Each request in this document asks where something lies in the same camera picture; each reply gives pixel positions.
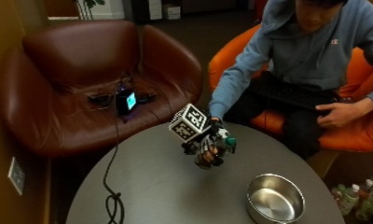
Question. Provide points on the green capped plastic bottle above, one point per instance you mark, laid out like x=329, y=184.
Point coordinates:
x=228, y=143

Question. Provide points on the white marker cube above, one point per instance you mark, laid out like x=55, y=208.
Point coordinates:
x=189, y=123

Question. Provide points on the steel bowl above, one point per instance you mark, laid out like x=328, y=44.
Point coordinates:
x=276, y=199

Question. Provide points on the black device with lit screen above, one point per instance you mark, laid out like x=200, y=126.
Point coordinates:
x=127, y=102

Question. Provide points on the black keyboard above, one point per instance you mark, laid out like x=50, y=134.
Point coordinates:
x=296, y=93

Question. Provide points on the brown leather armchair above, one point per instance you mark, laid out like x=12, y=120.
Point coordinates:
x=95, y=84

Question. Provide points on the orange armchair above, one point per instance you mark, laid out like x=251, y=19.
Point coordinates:
x=352, y=124

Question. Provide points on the the person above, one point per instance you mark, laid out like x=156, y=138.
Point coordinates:
x=302, y=62

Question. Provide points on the group of plastic bottles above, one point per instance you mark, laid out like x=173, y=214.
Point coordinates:
x=362, y=197

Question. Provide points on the white cabinet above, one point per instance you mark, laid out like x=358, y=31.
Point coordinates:
x=155, y=8

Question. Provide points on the potted plant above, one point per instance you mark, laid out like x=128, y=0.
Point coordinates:
x=90, y=7

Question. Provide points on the white wall outlet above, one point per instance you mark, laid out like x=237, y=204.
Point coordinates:
x=16, y=175

